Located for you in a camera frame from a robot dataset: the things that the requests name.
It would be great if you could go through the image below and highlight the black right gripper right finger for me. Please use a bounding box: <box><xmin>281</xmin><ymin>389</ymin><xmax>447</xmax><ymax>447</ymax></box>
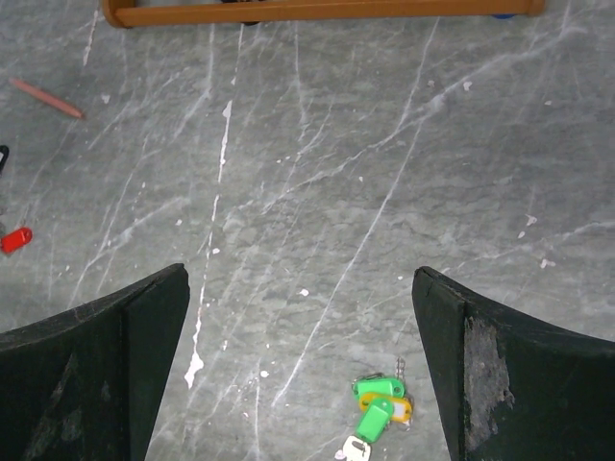
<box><xmin>412</xmin><ymin>266</ymin><xmax>614</xmax><ymax>460</ymax></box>

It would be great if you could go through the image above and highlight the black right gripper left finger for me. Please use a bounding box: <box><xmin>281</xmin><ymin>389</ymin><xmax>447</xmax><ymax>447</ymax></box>
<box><xmin>1</xmin><ymin>263</ymin><xmax>190</xmax><ymax>460</ymax></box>

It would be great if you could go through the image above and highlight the red key tag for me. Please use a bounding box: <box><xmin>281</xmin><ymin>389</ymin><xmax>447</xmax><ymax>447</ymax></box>
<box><xmin>1</xmin><ymin>227</ymin><xmax>33</xmax><ymax>255</ymax></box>

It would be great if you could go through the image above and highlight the green tag key upper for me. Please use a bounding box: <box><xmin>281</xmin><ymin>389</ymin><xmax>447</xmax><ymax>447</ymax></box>
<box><xmin>352</xmin><ymin>356</ymin><xmax>406</xmax><ymax>400</ymax></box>

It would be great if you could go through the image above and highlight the green tag key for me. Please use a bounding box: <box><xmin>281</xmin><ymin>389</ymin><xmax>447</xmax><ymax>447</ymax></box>
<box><xmin>334</xmin><ymin>399</ymin><xmax>394</xmax><ymax>461</ymax></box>
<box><xmin>352</xmin><ymin>356</ymin><xmax>406</xmax><ymax>400</ymax></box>

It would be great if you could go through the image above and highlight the green tag key lower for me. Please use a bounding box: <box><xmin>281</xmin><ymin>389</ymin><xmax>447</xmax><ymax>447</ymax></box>
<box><xmin>334</xmin><ymin>399</ymin><xmax>394</xmax><ymax>461</ymax></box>

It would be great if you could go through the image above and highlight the red pencil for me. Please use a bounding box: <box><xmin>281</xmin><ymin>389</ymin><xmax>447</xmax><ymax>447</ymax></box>
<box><xmin>9</xmin><ymin>78</ymin><xmax>85</xmax><ymax>119</ymax></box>

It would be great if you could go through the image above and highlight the wooden shelf rack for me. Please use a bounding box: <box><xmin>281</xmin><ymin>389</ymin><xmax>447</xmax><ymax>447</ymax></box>
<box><xmin>101</xmin><ymin>0</ymin><xmax>546</xmax><ymax>29</ymax></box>

